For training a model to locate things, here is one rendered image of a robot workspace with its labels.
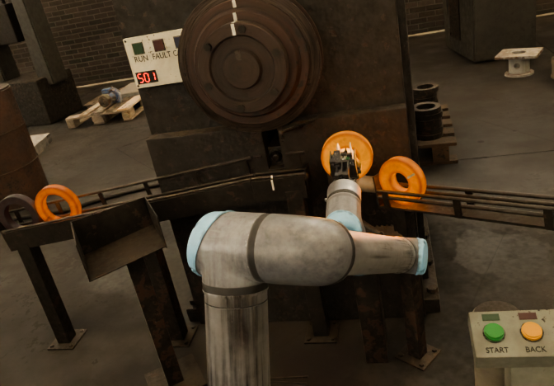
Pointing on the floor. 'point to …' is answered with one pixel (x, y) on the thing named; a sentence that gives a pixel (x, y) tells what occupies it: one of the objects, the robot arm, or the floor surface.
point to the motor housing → (373, 311)
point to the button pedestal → (515, 347)
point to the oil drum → (17, 152)
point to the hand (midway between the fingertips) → (345, 150)
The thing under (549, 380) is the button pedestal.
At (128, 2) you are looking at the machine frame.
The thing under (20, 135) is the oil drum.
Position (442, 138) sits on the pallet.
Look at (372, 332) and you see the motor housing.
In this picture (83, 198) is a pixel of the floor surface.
